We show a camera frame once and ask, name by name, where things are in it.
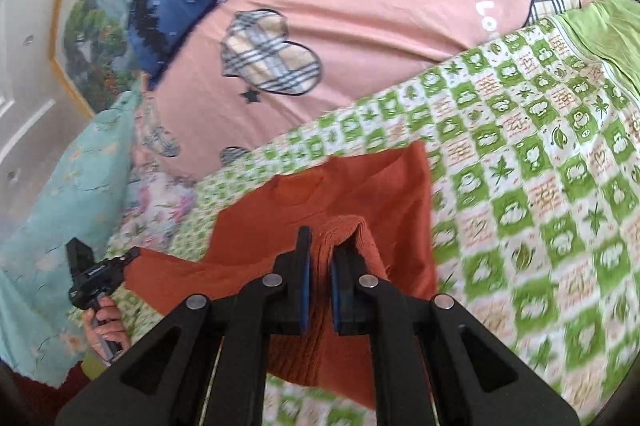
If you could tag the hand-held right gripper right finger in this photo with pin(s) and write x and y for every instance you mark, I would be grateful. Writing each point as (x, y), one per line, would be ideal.
(337, 291)

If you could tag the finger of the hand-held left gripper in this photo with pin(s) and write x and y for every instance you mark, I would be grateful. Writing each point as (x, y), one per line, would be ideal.
(131, 254)

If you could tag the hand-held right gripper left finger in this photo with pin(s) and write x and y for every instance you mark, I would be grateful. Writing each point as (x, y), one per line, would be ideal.
(304, 286)

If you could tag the orange knitted sweater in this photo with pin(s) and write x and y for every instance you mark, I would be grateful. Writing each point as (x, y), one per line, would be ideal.
(350, 191)

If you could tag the person's left hand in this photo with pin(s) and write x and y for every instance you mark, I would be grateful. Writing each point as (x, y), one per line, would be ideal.
(105, 326)

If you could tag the light blue floral sheet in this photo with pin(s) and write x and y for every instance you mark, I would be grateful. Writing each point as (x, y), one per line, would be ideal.
(55, 231)

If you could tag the floral white cloth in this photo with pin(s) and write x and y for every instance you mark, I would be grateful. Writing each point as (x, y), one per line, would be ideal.
(155, 206)

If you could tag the green checkered printed blanket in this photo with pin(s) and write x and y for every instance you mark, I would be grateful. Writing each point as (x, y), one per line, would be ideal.
(525, 206)

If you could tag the pink duvet with plaid hearts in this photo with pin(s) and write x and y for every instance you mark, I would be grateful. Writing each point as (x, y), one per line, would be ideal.
(390, 45)

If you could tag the landscape wall painting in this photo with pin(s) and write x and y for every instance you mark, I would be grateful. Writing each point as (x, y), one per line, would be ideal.
(95, 5)

